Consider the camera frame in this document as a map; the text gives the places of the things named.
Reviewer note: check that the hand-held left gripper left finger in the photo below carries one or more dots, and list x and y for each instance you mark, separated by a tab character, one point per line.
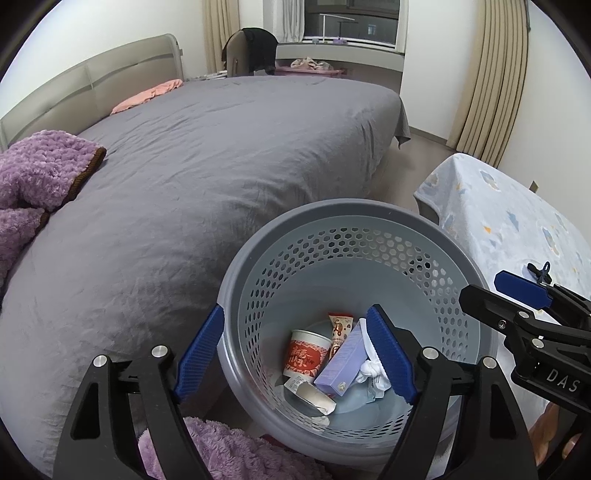
201	355

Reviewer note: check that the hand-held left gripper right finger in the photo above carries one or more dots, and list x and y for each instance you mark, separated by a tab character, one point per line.
390	355

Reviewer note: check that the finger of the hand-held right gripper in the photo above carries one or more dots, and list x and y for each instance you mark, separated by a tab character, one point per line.
521	288
489	304

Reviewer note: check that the light purple box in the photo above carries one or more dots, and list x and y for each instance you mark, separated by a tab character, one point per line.
344	364

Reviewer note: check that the brown and red snack wrapper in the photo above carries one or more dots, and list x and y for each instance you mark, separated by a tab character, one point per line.
339	330

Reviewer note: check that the red and white paper cup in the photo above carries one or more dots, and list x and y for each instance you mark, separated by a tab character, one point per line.
304	355

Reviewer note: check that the grey perforated plastic basket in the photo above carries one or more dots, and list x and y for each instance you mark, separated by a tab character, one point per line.
351	258

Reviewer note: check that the person's right hand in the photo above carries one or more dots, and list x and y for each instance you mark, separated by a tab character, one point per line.
551	434

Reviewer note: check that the black clip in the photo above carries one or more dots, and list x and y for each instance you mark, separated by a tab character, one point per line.
540	272

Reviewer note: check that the purple fluffy rug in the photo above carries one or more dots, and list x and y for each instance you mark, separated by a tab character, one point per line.
240	452

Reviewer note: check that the bed with grey sheet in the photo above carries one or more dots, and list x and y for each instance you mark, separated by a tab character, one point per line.
184	194

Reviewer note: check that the beige curtain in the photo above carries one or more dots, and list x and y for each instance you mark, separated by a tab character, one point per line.
489	78
221	32

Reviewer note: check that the purple fluffy blanket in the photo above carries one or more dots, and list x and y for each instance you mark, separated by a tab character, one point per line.
41	170

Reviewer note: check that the pink pillow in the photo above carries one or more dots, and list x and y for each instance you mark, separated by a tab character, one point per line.
147	94

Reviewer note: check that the white window desk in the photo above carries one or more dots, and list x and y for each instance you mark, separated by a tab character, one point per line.
369	57

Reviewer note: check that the pink basin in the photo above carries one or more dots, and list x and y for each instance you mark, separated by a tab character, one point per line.
314	72

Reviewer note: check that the beige padded headboard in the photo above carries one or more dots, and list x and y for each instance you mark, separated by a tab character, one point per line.
92	78

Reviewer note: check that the chair with black clothing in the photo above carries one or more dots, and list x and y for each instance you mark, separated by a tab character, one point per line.
254	48

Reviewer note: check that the dark window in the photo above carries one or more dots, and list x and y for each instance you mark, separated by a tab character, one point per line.
351	21

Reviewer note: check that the thin desk lamp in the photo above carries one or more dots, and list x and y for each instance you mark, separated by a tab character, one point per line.
325	25

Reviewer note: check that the white sheer curtain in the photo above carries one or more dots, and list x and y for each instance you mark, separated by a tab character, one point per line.
284	21

